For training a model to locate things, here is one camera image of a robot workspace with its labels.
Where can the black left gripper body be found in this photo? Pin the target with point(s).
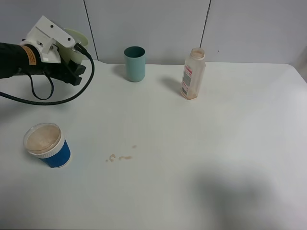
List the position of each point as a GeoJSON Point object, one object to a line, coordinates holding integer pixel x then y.
{"type": "Point", "coordinates": [59, 71]}

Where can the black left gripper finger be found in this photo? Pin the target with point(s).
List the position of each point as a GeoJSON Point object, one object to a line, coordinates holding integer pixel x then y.
{"type": "Point", "coordinates": [73, 72]}

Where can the clear plastic beverage bottle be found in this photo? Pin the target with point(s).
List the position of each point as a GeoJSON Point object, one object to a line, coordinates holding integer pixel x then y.
{"type": "Point", "coordinates": [194, 68]}

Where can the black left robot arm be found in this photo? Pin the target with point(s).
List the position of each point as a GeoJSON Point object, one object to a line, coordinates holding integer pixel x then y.
{"type": "Point", "coordinates": [22, 60]}

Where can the teal plastic cup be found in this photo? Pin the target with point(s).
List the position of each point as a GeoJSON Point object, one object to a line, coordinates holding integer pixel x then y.
{"type": "Point", "coordinates": [135, 63]}

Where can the blue white ribbed cup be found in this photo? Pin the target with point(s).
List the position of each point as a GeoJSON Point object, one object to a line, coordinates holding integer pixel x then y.
{"type": "Point", "coordinates": [46, 142]}

